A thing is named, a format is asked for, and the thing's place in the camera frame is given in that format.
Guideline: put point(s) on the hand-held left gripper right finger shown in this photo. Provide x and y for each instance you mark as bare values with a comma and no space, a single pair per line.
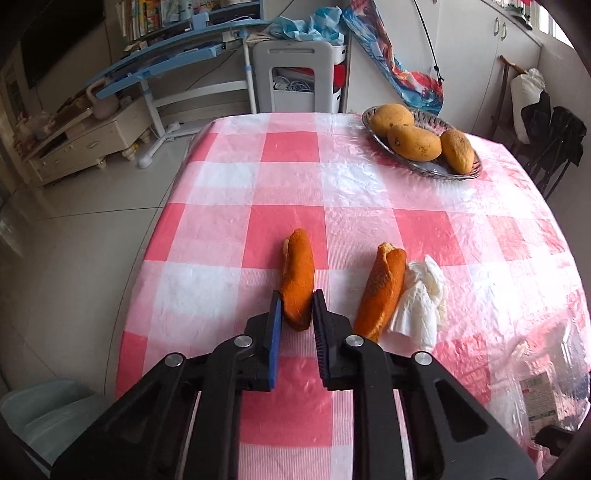
321,341

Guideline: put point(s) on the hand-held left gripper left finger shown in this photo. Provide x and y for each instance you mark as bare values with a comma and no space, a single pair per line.
275,341

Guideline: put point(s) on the long bread roll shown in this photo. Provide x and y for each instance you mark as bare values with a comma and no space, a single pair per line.
298,277
381,295

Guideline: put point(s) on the crumpled white tissue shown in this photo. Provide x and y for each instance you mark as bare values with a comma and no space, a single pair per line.
418,309

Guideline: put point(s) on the red white checked tablecloth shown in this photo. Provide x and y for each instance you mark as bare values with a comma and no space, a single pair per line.
351,184

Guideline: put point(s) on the yellow mango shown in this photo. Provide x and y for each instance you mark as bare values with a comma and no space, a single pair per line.
392,117
413,143
457,150

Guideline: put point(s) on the green label packet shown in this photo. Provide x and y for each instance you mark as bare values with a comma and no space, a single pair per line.
538,401

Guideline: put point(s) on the clear plastic bag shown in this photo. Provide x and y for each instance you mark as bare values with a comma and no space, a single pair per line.
558,350

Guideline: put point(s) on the pale green plastic container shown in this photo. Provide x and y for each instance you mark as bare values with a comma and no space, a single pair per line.
41,415

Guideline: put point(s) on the cream low cabinet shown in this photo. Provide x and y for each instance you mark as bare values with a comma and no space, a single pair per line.
87,138

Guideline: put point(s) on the white plastic cart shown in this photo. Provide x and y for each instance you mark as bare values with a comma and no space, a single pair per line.
298,60

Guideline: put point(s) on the pink kettlebell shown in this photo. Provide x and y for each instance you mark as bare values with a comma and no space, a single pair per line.
104,104

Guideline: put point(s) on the dark wooden chair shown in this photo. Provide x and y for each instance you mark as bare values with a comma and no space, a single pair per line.
501,106

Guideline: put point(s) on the blue white study desk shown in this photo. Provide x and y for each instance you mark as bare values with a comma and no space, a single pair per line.
184,50

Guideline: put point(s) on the blue plastic bag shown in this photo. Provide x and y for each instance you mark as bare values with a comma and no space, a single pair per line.
314,25

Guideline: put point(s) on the black jacket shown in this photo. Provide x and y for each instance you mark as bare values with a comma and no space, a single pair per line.
556,129

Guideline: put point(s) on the white sack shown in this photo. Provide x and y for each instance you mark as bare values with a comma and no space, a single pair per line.
526,92

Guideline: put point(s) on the row of books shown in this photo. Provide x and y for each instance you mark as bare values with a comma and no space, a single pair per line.
157,16

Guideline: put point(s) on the black television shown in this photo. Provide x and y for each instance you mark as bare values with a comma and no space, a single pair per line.
60,41

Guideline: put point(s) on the white wall cabinets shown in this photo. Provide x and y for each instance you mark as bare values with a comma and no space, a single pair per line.
494,60

